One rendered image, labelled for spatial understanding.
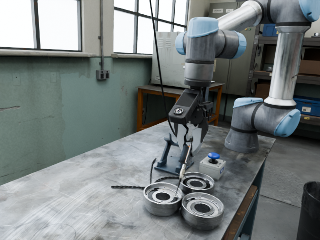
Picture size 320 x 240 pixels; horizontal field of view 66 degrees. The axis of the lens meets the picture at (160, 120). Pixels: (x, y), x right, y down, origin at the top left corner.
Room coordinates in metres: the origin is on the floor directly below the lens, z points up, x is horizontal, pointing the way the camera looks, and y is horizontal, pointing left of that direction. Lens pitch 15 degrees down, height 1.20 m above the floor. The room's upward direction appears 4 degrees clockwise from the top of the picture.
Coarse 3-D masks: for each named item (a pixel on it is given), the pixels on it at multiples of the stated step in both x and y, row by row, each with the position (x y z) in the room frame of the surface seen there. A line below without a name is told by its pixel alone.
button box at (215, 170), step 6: (204, 162) 0.78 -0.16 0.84; (210, 162) 0.78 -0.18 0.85; (216, 162) 0.78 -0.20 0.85; (222, 162) 0.79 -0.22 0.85; (204, 168) 0.77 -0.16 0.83; (210, 168) 0.76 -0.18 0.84; (216, 168) 0.75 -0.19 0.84; (222, 168) 0.77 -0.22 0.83; (210, 174) 0.75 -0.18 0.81; (216, 174) 0.74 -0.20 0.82; (222, 174) 0.78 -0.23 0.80
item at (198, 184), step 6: (186, 174) 0.70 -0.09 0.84; (192, 174) 0.71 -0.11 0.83; (198, 174) 0.71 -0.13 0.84; (204, 174) 0.70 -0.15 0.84; (192, 180) 0.68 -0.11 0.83; (198, 180) 0.68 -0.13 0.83; (210, 180) 0.68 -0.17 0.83; (180, 186) 0.64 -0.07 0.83; (186, 186) 0.62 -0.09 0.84; (192, 186) 0.64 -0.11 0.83; (198, 186) 0.68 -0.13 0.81; (204, 186) 0.65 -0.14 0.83; (210, 186) 0.65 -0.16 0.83; (186, 192) 0.62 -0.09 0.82; (192, 192) 0.61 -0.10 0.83; (204, 192) 0.61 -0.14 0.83; (210, 192) 0.62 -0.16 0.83
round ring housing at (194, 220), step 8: (200, 192) 0.59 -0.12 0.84; (184, 200) 0.56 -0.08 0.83; (208, 200) 0.58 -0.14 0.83; (216, 200) 0.57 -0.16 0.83; (184, 208) 0.52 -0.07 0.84; (192, 208) 0.54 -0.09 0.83; (200, 208) 0.56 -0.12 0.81; (208, 208) 0.55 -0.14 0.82; (184, 216) 0.52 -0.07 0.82; (192, 216) 0.50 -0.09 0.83; (200, 216) 0.49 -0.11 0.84; (216, 216) 0.50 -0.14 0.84; (192, 224) 0.50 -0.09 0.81; (200, 224) 0.49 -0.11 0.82; (208, 224) 0.49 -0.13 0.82; (216, 224) 0.50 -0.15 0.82
